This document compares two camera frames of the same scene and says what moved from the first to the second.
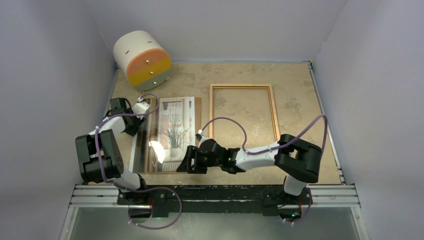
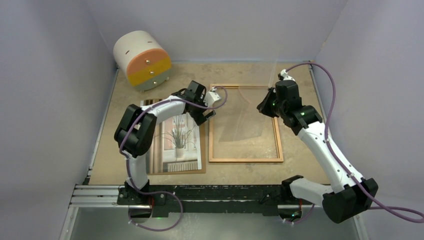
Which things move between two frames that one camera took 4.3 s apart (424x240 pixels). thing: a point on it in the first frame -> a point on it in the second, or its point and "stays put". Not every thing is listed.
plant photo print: [163, 139] stays put
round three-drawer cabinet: [140, 56] stays put
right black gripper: [187, 164] -> [263, 108]
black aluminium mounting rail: [270, 199] stays put
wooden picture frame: [211, 86] stays put
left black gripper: [132, 132] -> [195, 115]
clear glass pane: [163, 138] -> [244, 120]
